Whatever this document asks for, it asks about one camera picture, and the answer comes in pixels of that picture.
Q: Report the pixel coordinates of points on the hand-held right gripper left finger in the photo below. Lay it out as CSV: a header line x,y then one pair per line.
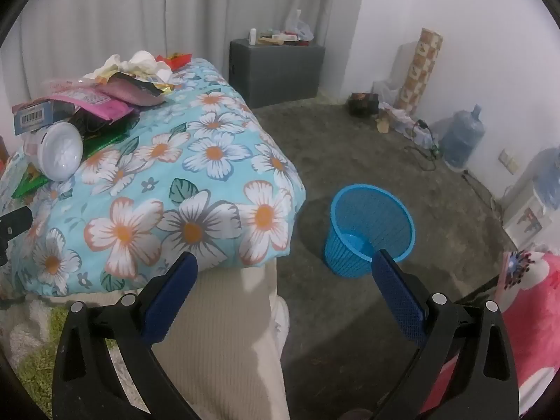
x,y
175,297

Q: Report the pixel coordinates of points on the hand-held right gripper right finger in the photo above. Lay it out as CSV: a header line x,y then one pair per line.
x,y
400,302

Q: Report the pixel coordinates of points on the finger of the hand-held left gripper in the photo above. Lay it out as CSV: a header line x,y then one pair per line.
x,y
15,223

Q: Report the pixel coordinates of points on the blue plastic wastebasket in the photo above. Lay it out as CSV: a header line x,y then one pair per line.
x,y
363,227

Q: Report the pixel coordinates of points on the white round plastic cup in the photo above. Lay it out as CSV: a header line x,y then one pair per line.
x,y
61,153

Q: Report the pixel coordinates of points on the green snack bag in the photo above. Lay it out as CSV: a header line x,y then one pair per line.
x,y
111,140

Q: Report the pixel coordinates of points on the pink snack packet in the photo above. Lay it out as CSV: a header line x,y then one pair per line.
x,y
94,103

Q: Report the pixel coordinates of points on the white tissue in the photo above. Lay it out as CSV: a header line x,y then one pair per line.
x,y
131,64

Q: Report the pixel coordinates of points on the small green wrapper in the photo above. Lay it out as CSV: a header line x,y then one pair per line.
x,y
30,183

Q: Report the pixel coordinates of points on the person's leg in beige pants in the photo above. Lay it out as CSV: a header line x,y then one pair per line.
x,y
223,350

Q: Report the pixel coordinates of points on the white shoe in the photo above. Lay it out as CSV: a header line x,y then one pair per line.
x,y
281,321

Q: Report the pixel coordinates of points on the blue barcode box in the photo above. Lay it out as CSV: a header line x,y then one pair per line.
x,y
37,116

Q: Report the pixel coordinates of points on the floral light blue blanket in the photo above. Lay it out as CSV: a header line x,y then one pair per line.
x,y
192,175

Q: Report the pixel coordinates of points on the black packet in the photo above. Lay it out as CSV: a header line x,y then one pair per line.
x,y
94,120

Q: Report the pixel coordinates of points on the green and white rug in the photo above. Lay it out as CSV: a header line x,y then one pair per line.
x,y
30,358

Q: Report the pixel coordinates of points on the pink floral blanket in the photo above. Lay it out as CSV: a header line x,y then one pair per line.
x,y
536,328

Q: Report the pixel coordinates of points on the white water dispenser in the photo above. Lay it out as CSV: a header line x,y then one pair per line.
x,y
525,221

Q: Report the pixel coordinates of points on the blue water jug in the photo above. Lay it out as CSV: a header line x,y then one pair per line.
x,y
461,138
549,179

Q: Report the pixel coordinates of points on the mauve soft pouch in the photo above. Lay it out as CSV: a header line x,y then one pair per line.
x,y
135,94

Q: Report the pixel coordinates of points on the white plastic bags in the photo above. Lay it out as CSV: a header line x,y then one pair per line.
x,y
400,116

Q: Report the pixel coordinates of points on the black box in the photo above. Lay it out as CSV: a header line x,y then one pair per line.
x,y
363,104

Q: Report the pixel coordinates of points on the red wrapper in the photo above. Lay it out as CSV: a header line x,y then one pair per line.
x,y
175,60

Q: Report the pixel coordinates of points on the patterned rolled mat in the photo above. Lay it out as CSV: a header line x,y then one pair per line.
x,y
420,70

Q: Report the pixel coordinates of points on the white curtain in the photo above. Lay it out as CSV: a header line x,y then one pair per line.
x,y
131,13

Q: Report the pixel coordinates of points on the grey cabinet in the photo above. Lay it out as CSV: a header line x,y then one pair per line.
x,y
275,74

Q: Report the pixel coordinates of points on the small white bottle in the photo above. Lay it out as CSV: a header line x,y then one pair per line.
x,y
253,37

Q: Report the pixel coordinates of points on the tan wooden block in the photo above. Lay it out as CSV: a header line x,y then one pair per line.
x,y
271,41

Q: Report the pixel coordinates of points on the clear plastic bag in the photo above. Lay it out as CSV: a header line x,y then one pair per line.
x,y
299,26

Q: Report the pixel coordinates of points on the white wall socket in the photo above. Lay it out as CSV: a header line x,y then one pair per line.
x,y
508,160

